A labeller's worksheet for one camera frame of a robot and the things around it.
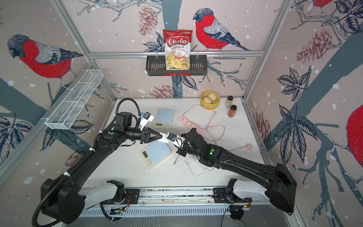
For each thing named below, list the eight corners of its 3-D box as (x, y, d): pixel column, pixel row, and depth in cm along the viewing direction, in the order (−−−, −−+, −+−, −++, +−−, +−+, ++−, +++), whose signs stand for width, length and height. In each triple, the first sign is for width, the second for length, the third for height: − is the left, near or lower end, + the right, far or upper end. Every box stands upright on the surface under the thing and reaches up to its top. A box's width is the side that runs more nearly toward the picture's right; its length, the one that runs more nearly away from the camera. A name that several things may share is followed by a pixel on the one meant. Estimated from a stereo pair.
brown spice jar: (228, 117, 109) (231, 110, 101) (227, 112, 112) (230, 104, 104) (234, 117, 109) (238, 110, 101) (232, 112, 112) (236, 104, 104)
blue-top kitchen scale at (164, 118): (154, 127, 105) (153, 125, 102) (159, 110, 116) (158, 107, 114) (171, 129, 104) (171, 127, 102) (175, 111, 115) (175, 109, 113)
